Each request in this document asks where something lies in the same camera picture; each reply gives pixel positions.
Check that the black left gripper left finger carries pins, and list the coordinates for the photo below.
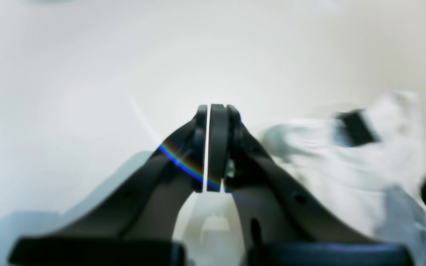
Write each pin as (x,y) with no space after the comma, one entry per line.
(134,225)

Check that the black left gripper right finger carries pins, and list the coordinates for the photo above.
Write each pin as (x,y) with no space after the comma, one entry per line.
(283,223)

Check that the white t-shirt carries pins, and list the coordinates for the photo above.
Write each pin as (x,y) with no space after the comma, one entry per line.
(373,187)

